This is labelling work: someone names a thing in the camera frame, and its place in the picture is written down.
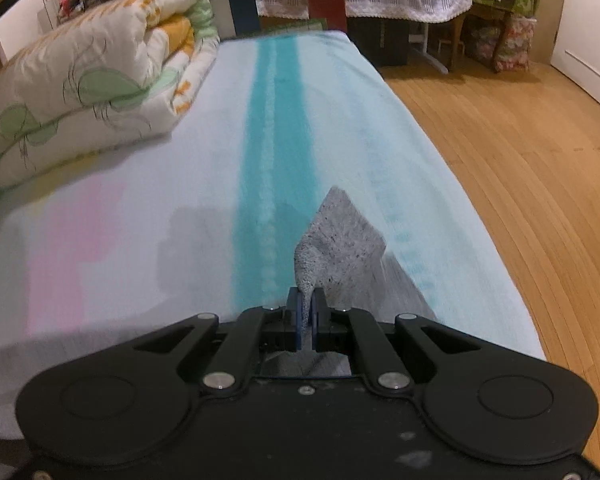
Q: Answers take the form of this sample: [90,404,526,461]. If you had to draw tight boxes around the floral fabric bag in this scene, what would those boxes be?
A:
[494,14,539,74]

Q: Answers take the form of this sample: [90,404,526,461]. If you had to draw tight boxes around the light green floral bedsheet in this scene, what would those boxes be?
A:
[0,30,548,441]

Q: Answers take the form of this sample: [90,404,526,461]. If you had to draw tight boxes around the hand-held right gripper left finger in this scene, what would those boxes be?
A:
[132,287,303,392]

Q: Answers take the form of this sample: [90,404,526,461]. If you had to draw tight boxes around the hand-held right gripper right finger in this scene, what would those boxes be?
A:
[312,287,481,394]

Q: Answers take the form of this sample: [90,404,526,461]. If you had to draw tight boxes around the grey pants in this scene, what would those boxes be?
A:
[260,186,438,378]

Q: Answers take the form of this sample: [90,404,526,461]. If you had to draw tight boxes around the brown cardboard sheet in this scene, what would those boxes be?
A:
[530,0,569,63]

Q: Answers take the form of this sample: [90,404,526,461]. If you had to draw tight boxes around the white door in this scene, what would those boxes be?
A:
[549,0,600,122]

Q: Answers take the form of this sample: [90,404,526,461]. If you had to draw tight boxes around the white pillow with green leaves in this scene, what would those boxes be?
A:
[0,0,221,191]

